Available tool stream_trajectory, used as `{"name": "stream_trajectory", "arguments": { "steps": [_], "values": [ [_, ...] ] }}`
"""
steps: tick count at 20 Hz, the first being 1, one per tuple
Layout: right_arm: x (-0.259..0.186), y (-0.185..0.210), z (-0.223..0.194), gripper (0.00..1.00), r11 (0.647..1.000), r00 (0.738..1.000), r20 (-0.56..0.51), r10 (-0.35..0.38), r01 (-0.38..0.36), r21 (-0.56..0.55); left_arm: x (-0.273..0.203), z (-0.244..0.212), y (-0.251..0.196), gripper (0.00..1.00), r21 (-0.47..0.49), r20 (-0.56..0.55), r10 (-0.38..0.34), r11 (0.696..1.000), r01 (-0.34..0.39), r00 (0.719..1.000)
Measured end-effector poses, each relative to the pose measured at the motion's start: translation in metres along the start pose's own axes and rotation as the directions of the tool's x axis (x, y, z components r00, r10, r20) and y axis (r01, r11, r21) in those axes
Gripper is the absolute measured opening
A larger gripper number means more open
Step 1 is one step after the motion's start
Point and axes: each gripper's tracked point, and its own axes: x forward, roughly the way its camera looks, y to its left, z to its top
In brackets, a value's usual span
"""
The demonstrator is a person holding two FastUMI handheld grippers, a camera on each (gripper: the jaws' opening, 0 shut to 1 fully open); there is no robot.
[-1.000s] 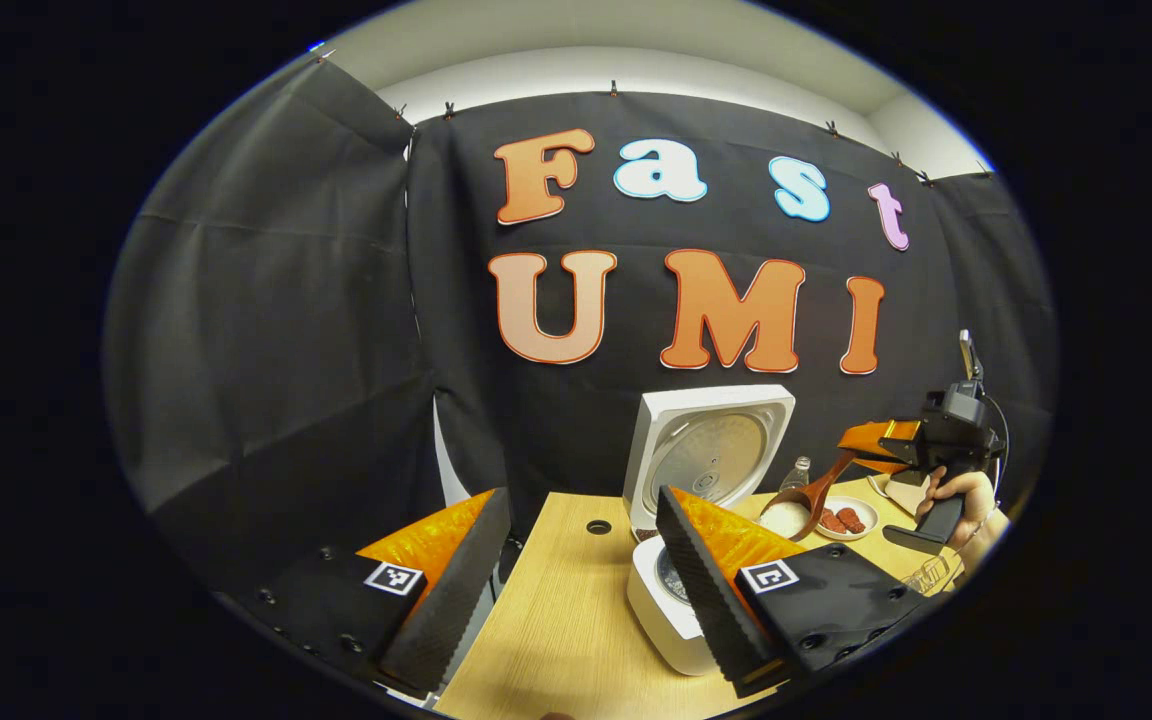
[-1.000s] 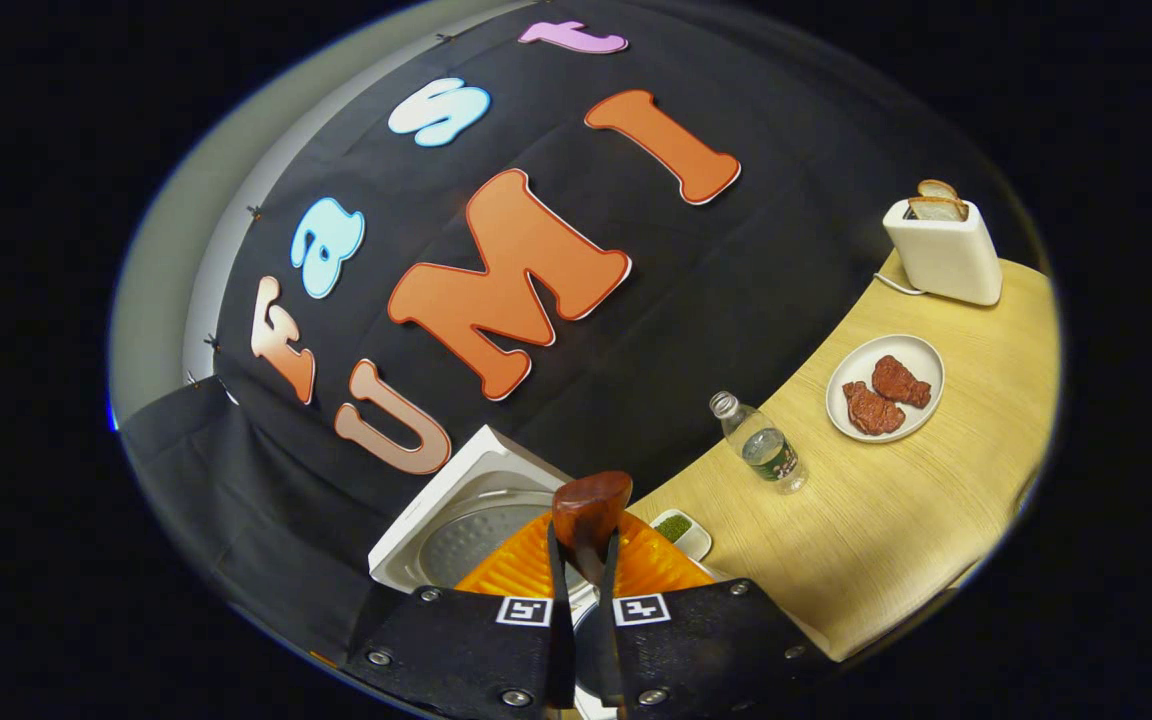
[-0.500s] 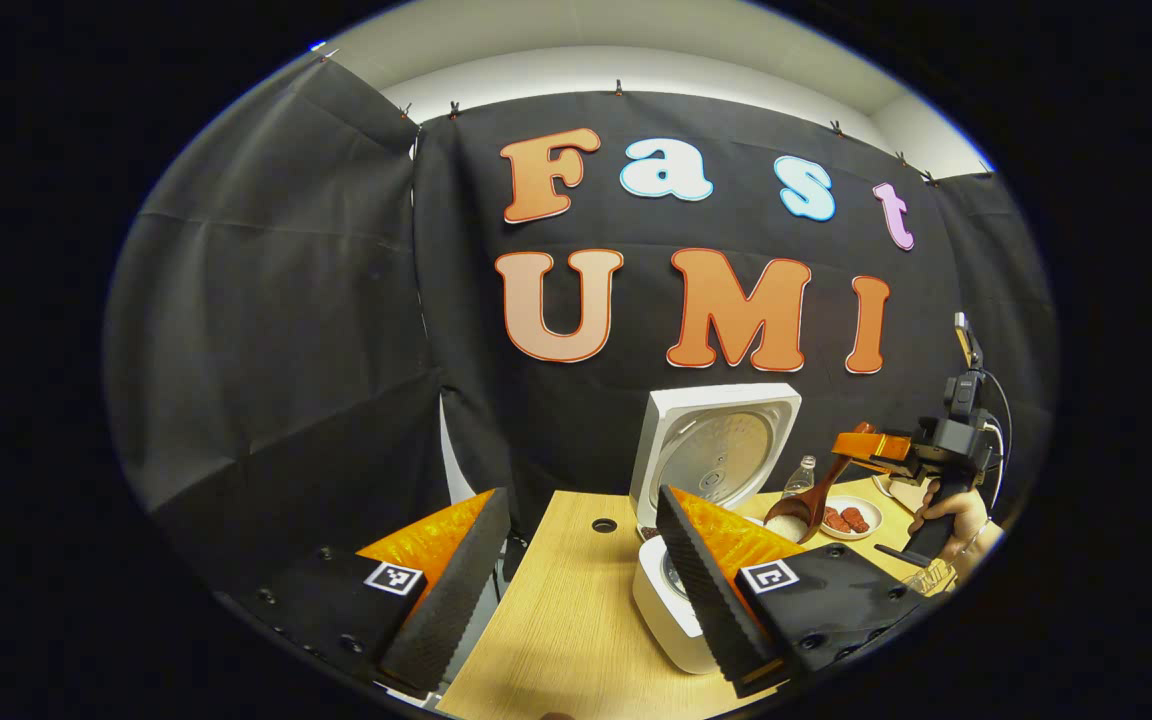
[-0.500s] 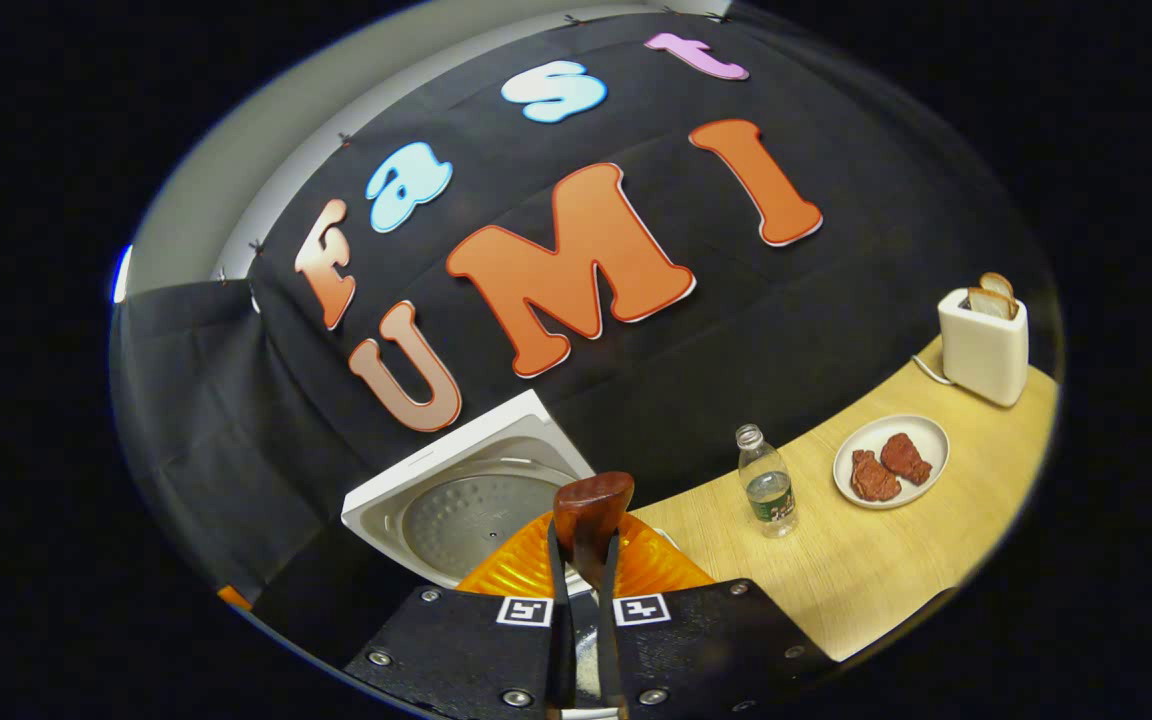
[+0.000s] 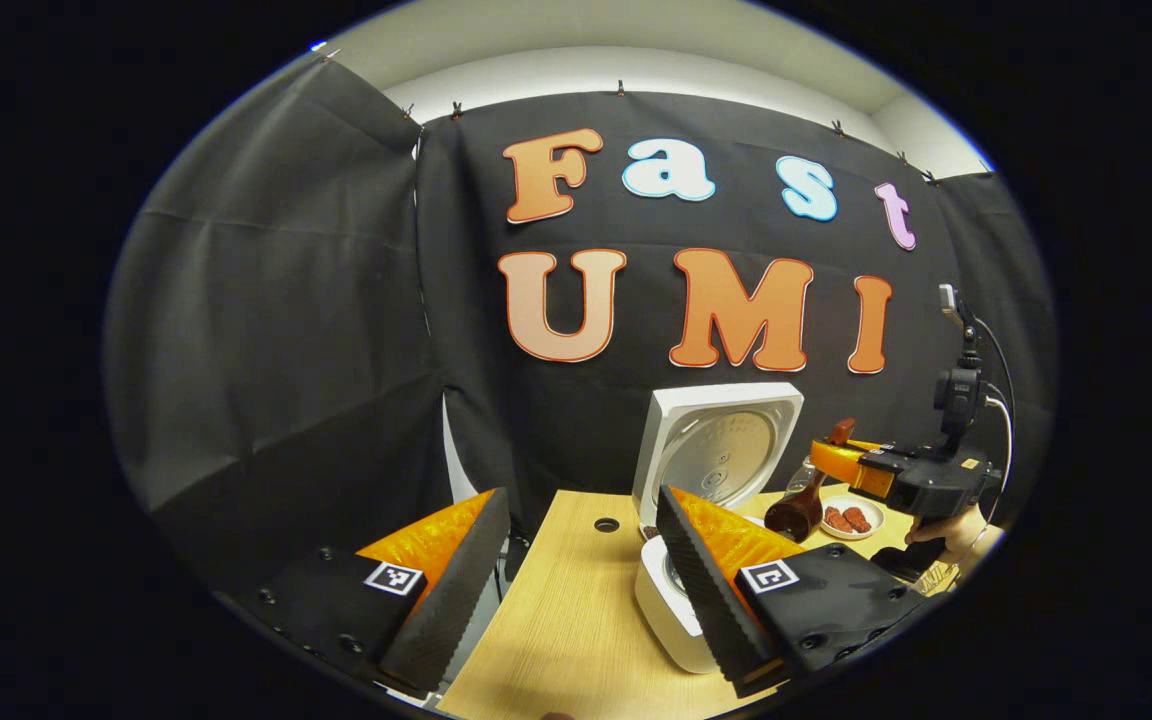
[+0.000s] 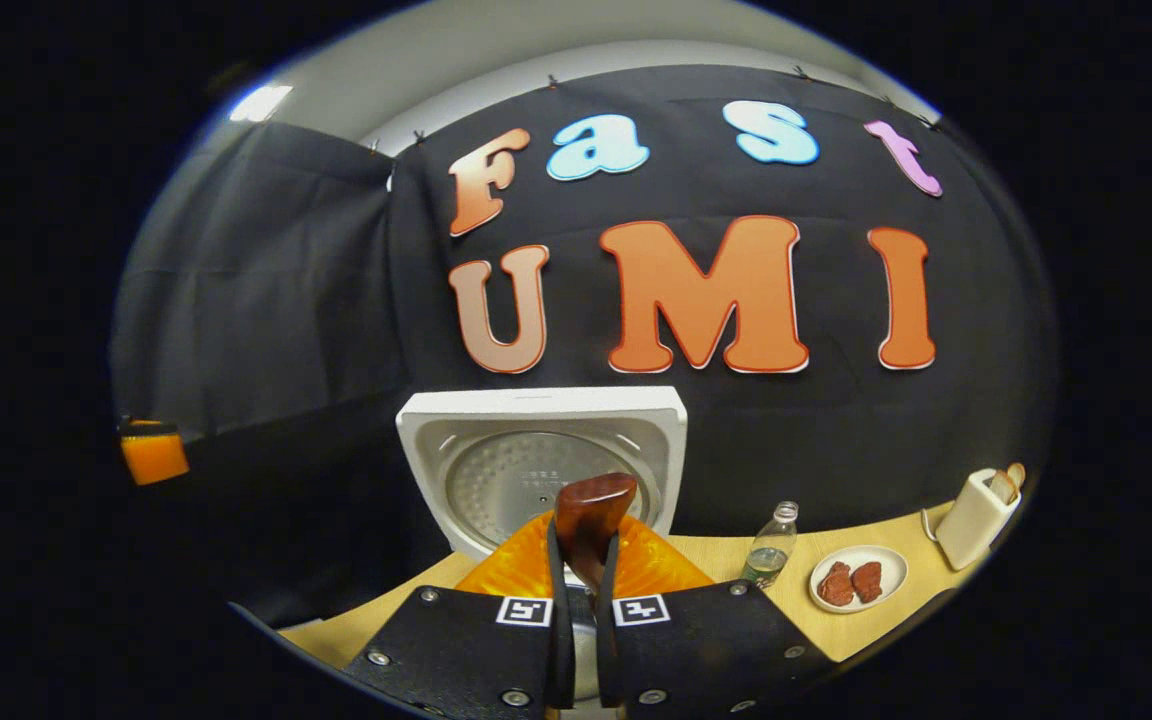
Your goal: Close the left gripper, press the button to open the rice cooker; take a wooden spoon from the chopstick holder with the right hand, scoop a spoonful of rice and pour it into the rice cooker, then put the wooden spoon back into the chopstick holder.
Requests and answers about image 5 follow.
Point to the clear plastic water bottle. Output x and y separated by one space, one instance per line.
798 478

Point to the brown wooden spoon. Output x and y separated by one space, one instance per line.
794 515

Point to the red meat piece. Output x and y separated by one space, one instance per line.
835 520
857 519

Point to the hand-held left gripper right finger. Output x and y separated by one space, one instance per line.
711 600

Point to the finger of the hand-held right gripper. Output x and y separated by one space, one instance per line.
836 462
868 445

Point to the black backdrop cloth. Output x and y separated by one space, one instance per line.
276 300

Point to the white round plate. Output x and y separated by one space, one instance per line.
851 537

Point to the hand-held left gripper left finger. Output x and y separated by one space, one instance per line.
451 600

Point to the white rice cooker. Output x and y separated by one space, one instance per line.
716 445

